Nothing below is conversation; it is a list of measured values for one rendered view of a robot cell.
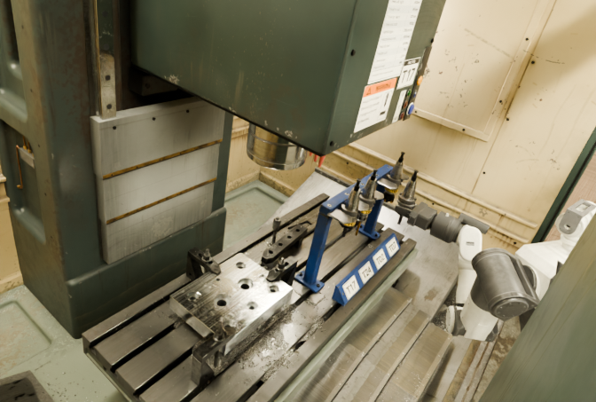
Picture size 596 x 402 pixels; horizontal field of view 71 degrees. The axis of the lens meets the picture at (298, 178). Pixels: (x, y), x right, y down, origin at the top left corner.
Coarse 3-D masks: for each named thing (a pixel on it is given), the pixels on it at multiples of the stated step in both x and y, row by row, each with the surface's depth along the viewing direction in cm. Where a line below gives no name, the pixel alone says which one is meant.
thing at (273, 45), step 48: (144, 0) 104; (192, 0) 94; (240, 0) 86; (288, 0) 79; (336, 0) 74; (384, 0) 79; (432, 0) 97; (144, 48) 110; (192, 48) 99; (240, 48) 90; (288, 48) 83; (336, 48) 76; (240, 96) 94; (288, 96) 86; (336, 96) 80; (336, 144) 88
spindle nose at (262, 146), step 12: (252, 132) 102; (264, 132) 99; (252, 144) 103; (264, 144) 101; (276, 144) 100; (288, 144) 100; (252, 156) 105; (264, 156) 102; (276, 156) 102; (288, 156) 102; (300, 156) 104; (276, 168) 103; (288, 168) 104
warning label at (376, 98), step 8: (392, 80) 98; (368, 88) 89; (376, 88) 92; (384, 88) 96; (392, 88) 100; (368, 96) 91; (376, 96) 94; (384, 96) 98; (368, 104) 92; (376, 104) 96; (384, 104) 100; (360, 112) 91; (368, 112) 94; (376, 112) 98; (384, 112) 102; (360, 120) 93; (368, 120) 96; (376, 120) 100; (360, 128) 94
